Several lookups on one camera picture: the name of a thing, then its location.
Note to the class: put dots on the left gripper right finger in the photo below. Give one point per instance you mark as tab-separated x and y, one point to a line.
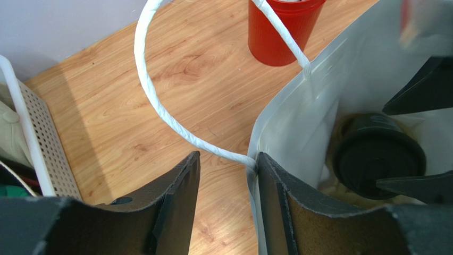
299	219

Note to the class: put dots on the red straw cup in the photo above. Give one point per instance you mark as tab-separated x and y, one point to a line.
278	31

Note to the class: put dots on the single cardboard cup carrier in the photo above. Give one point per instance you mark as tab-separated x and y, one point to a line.
331	185

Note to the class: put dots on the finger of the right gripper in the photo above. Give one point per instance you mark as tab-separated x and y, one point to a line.
430	189
429	89

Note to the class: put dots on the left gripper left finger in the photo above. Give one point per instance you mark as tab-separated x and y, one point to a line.
154	219

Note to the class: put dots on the single dark plastic cup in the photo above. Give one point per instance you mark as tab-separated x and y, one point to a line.
371	126

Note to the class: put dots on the white plastic bin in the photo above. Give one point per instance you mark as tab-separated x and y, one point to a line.
50	163

